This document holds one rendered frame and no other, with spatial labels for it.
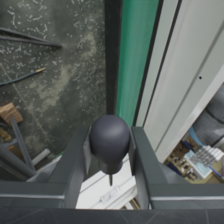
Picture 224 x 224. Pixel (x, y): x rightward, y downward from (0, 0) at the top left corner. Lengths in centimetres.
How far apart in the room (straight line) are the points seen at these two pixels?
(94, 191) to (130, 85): 29
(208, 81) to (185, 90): 3
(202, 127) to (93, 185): 71
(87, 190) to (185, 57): 35
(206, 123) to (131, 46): 83
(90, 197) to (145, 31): 36
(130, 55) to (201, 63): 8
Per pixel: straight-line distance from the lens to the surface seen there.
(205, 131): 98
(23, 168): 87
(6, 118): 132
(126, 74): 19
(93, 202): 42
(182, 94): 23
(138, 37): 18
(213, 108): 95
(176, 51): 21
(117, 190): 42
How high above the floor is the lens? 98
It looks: 29 degrees down
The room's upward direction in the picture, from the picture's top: 139 degrees clockwise
